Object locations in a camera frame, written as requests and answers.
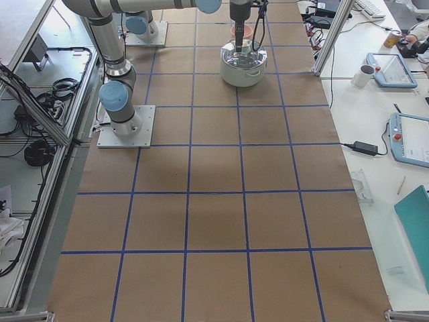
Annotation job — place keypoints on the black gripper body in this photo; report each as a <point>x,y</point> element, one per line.
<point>237,13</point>

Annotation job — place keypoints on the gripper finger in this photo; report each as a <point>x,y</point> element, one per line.
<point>238,41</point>

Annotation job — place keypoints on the glass pot lid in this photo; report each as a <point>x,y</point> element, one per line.
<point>253,55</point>

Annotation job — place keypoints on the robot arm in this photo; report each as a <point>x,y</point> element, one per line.
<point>116,95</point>
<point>141,24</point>

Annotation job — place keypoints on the pale green cooking pot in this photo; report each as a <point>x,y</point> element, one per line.
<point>242,78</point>

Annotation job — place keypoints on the white mug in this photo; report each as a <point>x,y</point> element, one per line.
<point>362,77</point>

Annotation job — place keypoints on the yellow can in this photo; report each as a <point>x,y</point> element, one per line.
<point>392,39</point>

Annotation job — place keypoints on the far teach pendant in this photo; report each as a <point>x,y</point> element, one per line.
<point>393,71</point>

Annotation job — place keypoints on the teach pendant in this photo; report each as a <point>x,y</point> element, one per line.
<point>408,135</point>
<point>393,71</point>

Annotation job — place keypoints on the black power adapter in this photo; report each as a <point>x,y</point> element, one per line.
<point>364,148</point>

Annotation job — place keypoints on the near teach pendant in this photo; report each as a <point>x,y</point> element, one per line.
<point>408,135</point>

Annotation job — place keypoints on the clear plastic holder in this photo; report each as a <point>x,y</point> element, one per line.
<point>361,187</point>

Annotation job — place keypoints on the teal folder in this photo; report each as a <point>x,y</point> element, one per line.
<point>412,211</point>

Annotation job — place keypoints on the aluminium frame post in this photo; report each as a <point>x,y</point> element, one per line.
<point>337,24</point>

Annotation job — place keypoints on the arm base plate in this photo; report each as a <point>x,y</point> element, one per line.
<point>135,133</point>
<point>158,41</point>

